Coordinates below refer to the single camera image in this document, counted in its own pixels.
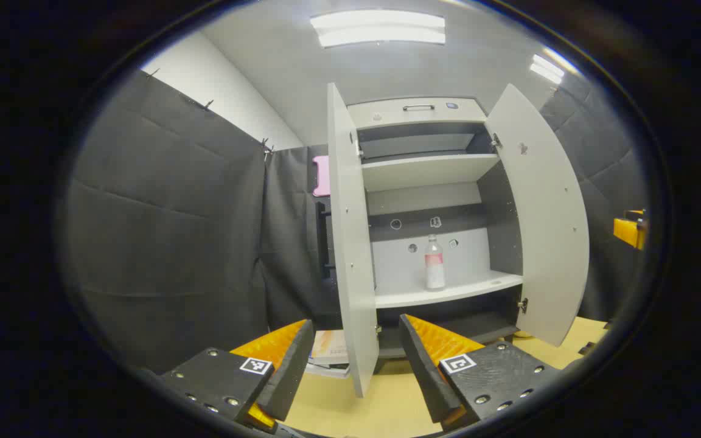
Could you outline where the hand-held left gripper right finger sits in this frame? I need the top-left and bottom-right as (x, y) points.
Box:
(399, 314), (564, 433)

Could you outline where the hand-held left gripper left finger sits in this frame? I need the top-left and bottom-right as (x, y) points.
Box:
(159, 319), (316, 434)

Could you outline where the clear plastic bottle pink label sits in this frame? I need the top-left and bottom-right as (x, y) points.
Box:
(425, 234), (446, 291)

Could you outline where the grey white cabinet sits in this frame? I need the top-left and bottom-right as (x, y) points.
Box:
(346, 97), (525, 360)

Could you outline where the light grey cabinet drawer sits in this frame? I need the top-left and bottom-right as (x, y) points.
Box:
(347, 97), (488, 130)

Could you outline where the stack of printed booklets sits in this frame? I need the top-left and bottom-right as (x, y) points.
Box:
(307, 328), (351, 379)

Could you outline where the black backdrop cloth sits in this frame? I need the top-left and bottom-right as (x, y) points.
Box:
(61, 68), (649, 375)

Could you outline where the small ceiling light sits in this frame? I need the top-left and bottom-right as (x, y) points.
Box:
(530, 54), (565, 85)

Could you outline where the black door handle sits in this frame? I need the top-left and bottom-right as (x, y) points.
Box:
(317, 203), (334, 277)

